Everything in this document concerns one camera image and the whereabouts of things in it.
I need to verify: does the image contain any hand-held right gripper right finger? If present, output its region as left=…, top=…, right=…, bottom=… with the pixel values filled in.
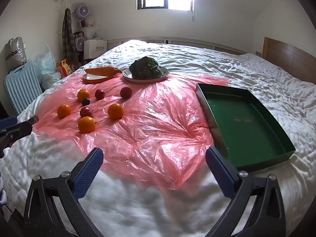
left=205, top=147, right=288, bottom=237

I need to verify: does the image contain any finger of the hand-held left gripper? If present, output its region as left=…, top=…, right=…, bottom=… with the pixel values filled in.
left=0, top=117, right=39, bottom=144

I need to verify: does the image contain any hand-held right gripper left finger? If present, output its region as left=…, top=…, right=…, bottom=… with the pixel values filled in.
left=23, top=148, right=104, bottom=237

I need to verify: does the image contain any orange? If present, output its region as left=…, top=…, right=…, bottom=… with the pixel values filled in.
left=108, top=103, right=124, bottom=120
left=78, top=116, right=96, bottom=134
left=57, top=104, right=71, bottom=119
left=77, top=89, right=90, bottom=102

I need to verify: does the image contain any green cardboard tray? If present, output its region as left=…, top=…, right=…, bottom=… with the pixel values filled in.
left=196, top=83, right=296, bottom=173

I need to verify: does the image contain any light blue suitcase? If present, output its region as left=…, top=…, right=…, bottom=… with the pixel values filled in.
left=3, top=60, right=43, bottom=115

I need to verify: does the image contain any clear plastic bag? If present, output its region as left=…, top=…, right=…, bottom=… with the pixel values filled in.
left=35, top=45, right=57, bottom=79
left=41, top=72, right=62, bottom=89

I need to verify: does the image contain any pink plastic sheet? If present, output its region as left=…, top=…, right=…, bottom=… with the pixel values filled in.
left=33, top=73, right=229, bottom=190

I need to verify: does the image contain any red and yellow packet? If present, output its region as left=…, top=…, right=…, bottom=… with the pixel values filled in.
left=56, top=58, right=73, bottom=78

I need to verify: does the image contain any orange rimmed plate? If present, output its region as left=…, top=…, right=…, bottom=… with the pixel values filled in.
left=83, top=67, right=119, bottom=84

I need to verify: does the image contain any carrot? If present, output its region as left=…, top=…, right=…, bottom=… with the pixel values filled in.
left=84, top=66, right=122, bottom=76

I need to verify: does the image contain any white plate with dark rim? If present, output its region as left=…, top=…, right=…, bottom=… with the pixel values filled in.
left=122, top=67, right=170, bottom=83

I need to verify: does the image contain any plaid scarf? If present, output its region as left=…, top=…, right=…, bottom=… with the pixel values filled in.
left=62, top=8, right=76, bottom=67

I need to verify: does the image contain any purple fan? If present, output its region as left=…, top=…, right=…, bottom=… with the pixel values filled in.
left=74, top=38, right=86, bottom=52

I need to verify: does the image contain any white cardboard box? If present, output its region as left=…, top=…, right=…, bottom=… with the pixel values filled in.
left=84, top=39, right=108, bottom=60

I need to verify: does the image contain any green leafy vegetable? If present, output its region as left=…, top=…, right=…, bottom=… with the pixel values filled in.
left=129, top=56, right=163, bottom=80

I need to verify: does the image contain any white plastic bag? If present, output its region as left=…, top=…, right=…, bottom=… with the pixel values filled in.
left=80, top=17, right=99, bottom=40

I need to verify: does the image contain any wooden headboard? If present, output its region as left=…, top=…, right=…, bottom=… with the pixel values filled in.
left=262, top=37, right=316, bottom=84

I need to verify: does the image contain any small white fan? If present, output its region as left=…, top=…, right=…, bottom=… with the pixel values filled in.
left=75, top=3, right=89, bottom=21

